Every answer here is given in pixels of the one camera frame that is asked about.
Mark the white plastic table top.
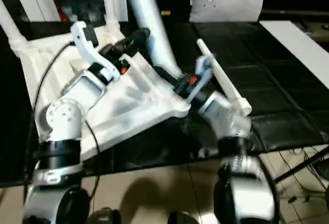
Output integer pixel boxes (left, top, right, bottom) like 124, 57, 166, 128
10, 21, 192, 164

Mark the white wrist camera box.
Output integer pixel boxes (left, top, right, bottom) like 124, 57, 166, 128
69, 21, 129, 82
186, 54, 215, 107

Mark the small red bottle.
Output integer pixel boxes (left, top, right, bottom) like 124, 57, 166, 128
59, 6, 70, 22

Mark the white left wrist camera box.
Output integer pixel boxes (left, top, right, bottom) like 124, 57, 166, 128
69, 21, 129, 82

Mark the black stand leg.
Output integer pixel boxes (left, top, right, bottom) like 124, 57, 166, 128
272, 150, 329, 184

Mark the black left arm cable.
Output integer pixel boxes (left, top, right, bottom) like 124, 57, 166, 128
30, 42, 102, 207

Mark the grey pillow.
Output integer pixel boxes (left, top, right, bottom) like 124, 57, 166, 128
189, 0, 266, 23

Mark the white flat panel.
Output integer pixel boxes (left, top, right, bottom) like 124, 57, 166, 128
259, 20, 329, 90

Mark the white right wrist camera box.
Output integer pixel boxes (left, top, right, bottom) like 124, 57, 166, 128
186, 54, 215, 107

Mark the white plastic table leg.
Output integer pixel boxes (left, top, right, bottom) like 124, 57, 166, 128
0, 1, 27, 51
124, 0, 184, 82
100, 0, 122, 30
196, 39, 253, 118

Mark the black work mat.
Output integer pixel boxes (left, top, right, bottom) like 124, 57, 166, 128
0, 18, 329, 176

